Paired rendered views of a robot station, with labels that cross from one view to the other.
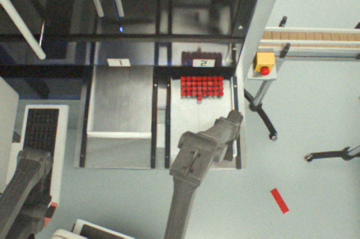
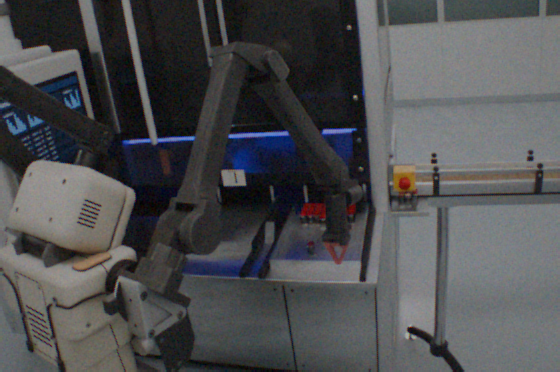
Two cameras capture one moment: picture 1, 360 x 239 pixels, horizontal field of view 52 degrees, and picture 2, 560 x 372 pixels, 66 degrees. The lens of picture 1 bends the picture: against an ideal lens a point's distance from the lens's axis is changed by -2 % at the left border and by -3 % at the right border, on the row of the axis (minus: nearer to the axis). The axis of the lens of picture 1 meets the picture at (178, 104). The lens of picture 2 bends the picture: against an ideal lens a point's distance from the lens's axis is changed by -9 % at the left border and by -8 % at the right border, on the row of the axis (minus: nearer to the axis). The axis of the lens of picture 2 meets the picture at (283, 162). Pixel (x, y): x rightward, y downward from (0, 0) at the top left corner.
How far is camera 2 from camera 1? 111 cm
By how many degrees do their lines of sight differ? 49
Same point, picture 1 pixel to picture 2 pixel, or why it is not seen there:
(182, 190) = (217, 68)
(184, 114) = (301, 237)
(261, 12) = (370, 67)
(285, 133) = not seen: outside the picture
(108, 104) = not seen: hidden behind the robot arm
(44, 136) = not seen: hidden behind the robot
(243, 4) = (349, 57)
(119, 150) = (208, 261)
